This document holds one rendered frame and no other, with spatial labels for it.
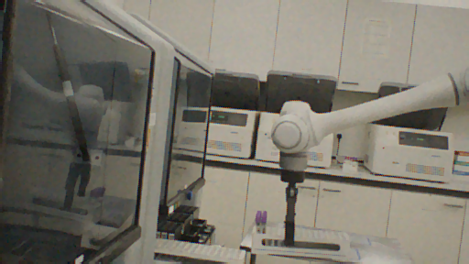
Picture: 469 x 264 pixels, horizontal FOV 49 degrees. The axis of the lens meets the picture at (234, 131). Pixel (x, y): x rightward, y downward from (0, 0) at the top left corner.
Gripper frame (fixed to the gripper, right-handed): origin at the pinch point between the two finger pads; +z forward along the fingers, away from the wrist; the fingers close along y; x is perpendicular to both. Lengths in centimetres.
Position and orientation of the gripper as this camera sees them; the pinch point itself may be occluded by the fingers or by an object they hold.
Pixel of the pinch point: (289, 234)
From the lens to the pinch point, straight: 166.6
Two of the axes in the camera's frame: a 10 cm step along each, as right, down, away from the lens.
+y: 1.0, -0.4, 9.9
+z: -0.5, 10.0, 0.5
